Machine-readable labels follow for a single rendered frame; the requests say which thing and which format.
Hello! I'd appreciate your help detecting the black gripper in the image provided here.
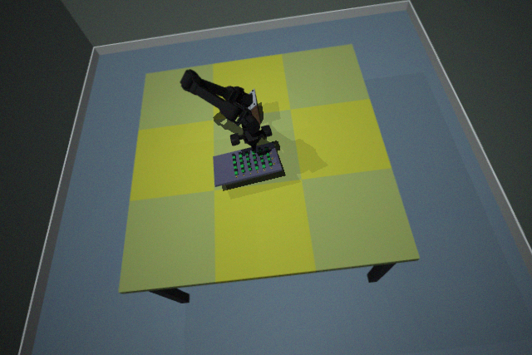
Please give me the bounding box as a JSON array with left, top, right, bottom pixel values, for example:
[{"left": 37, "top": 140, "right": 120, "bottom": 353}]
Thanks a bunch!
[{"left": 230, "top": 125, "right": 272, "bottom": 150}]

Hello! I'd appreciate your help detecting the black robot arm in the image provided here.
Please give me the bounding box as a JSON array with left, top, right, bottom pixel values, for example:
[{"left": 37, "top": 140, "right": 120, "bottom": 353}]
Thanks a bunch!
[{"left": 180, "top": 69, "right": 262, "bottom": 145}]

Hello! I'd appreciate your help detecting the grey switch panel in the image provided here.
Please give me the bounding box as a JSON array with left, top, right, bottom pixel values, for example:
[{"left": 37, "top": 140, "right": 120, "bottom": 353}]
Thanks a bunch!
[{"left": 213, "top": 142, "right": 282, "bottom": 187}]

